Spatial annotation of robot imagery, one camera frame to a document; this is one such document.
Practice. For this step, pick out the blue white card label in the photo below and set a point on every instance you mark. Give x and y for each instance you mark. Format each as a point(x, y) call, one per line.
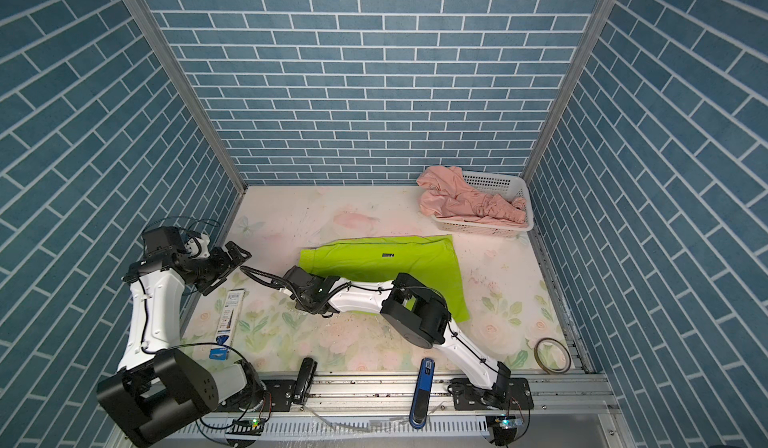
point(228, 322)

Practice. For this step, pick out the lime green shorts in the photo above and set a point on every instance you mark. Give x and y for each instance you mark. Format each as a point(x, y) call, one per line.
point(431, 260)

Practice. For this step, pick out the blue black handheld device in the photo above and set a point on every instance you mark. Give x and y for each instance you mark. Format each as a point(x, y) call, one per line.
point(419, 409)

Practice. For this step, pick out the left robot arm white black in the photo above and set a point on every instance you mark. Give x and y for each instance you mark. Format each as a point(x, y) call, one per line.
point(158, 389)

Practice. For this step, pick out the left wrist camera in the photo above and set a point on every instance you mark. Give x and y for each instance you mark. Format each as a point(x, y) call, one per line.
point(176, 239)

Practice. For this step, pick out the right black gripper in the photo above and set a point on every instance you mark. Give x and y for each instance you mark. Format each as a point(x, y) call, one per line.
point(299, 304)

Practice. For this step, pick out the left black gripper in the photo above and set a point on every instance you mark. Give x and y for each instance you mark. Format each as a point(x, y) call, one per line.
point(223, 266)

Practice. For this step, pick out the pink shorts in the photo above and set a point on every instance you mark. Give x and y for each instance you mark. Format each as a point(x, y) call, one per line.
point(448, 196)

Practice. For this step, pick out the left green circuit board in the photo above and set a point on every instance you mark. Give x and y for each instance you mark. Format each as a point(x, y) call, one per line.
point(248, 427)

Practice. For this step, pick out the aluminium front rail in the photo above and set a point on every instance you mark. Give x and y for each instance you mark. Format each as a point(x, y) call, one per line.
point(360, 394)

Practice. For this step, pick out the green circuit board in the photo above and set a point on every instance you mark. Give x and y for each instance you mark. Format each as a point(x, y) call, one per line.
point(505, 422)
point(248, 427)

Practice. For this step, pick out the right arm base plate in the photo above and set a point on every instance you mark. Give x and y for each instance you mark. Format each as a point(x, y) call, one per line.
point(515, 396)

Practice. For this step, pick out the right green circuit board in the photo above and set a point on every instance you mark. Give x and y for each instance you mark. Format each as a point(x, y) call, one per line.
point(505, 422)

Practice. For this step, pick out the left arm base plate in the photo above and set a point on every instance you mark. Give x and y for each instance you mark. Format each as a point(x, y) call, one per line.
point(270, 397)

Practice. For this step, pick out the white plastic laundry basket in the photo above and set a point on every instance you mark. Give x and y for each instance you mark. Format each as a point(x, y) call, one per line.
point(508, 187)

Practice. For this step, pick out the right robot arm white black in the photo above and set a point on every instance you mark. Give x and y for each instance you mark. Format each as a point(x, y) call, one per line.
point(418, 313)

